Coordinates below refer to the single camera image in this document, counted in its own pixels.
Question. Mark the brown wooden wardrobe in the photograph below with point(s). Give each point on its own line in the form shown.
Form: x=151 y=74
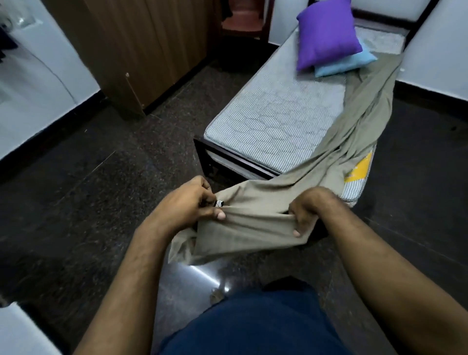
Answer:
x=146 y=44

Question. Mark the person's navy blue shirt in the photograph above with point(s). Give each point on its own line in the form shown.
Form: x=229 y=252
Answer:
x=256 y=329

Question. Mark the person's left foot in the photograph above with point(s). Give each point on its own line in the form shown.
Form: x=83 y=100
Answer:
x=216 y=296

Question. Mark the beige striped bed sheet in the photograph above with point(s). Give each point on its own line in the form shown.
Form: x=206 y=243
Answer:
x=256 y=219

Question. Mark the purple dotted pillow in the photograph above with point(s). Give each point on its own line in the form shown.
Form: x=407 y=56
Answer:
x=325 y=33

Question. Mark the light blue pillow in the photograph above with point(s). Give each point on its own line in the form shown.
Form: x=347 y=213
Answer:
x=347 y=62

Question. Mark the person's dark trousers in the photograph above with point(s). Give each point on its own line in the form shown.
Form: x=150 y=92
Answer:
x=285 y=283

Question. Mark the person's left forearm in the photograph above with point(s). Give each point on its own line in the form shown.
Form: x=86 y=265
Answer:
x=120 y=300

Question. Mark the dark wooden bed frame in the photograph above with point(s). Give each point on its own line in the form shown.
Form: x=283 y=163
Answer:
x=219 y=153

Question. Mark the person's left hand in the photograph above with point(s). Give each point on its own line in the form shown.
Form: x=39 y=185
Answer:
x=183 y=208

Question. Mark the person's right hand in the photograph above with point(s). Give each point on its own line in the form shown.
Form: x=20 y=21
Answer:
x=310 y=205

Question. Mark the maroon plastic chair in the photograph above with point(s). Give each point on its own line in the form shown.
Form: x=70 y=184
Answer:
x=241 y=22

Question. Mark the person's right forearm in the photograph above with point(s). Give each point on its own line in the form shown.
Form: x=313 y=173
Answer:
x=395 y=274

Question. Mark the white wall switch plate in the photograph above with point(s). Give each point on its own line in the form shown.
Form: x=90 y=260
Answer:
x=27 y=22

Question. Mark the white striped mattress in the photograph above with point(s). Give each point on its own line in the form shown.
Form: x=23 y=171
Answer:
x=274 y=120

